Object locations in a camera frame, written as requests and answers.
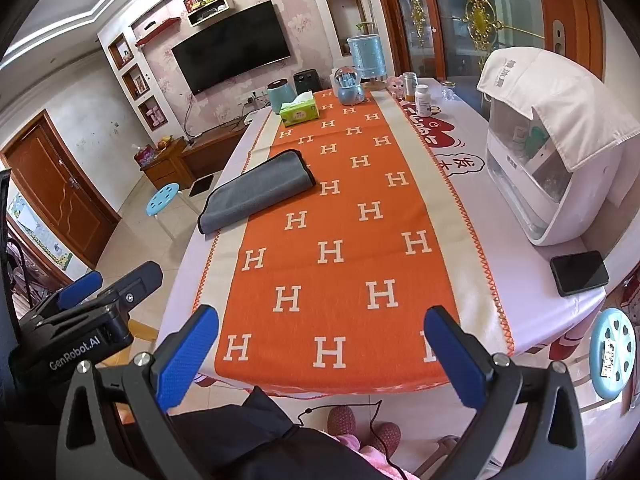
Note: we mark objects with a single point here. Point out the brown wooden door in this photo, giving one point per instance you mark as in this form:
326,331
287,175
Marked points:
55,195

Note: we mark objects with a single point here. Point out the green tissue box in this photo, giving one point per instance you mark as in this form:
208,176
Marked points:
299,109

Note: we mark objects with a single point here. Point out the white cloth cover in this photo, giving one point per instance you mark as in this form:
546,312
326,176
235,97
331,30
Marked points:
555,95

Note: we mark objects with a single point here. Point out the light blue cylinder container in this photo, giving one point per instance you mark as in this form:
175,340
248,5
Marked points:
367,55

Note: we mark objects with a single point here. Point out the blue round swab holder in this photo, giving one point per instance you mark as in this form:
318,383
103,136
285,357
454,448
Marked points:
348,91

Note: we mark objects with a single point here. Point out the white wall shelf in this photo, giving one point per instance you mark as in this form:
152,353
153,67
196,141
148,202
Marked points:
210,11

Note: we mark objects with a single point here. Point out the silver-lid glass jar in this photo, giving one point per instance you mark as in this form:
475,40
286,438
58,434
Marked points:
410,85

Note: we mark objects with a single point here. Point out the teal jar with dark lid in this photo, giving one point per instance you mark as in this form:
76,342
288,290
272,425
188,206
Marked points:
281,97

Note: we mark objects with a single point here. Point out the wooden television cabinet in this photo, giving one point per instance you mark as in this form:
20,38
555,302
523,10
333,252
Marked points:
200,152

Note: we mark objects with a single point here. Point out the dark floor mat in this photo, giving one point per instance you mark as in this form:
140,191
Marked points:
201,185

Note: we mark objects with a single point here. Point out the pink slipper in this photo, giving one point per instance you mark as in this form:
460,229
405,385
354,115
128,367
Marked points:
341,419
387,437

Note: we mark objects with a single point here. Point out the black smartphone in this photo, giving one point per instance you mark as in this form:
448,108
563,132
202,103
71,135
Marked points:
579,272

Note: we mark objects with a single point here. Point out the wall poster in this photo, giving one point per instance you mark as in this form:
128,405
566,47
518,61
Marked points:
37,230

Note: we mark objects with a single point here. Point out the small glass jar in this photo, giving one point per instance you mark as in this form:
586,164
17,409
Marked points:
448,91

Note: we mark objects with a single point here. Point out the white pill bottle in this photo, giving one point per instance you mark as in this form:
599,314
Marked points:
423,100

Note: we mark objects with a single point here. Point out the blue round stool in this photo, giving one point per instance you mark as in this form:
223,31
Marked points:
612,340
162,199

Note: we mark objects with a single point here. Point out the grey towel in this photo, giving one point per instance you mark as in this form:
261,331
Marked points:
255,187

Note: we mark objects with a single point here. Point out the white countertop appliance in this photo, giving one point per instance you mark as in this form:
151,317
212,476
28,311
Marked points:
545,200

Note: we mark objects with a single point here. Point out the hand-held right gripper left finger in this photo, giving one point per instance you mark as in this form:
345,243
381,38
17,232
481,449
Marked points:
184,360

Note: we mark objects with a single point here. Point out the pink bag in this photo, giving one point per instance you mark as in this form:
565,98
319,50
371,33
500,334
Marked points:
146,156

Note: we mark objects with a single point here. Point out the person's dark jacket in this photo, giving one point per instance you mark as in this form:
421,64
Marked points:
270,440

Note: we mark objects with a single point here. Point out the red wall shelf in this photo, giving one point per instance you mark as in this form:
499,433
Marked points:
156,32

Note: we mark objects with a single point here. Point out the pink toy figure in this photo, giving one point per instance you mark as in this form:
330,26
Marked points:
396,86

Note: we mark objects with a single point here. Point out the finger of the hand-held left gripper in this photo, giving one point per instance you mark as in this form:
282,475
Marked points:
80,287
137,280

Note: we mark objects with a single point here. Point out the orange printed blanket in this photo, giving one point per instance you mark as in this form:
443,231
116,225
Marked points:
330,220

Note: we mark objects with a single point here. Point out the fruit pile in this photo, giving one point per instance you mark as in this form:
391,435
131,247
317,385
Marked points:
163,143

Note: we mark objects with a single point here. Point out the person's pink pants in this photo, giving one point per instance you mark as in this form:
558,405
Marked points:
357,452

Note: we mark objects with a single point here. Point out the white printed tablecloth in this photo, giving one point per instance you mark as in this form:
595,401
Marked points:
525,280

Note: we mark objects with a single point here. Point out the flat screen television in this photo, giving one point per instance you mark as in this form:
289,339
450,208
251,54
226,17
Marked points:
232,47

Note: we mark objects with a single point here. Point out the glass sliding door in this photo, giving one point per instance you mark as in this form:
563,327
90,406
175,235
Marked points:
450,20

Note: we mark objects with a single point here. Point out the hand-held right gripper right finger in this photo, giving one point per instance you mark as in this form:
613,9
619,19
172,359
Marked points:
459,360

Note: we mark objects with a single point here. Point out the small black heater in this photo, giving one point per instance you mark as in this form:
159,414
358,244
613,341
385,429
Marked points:
306,82

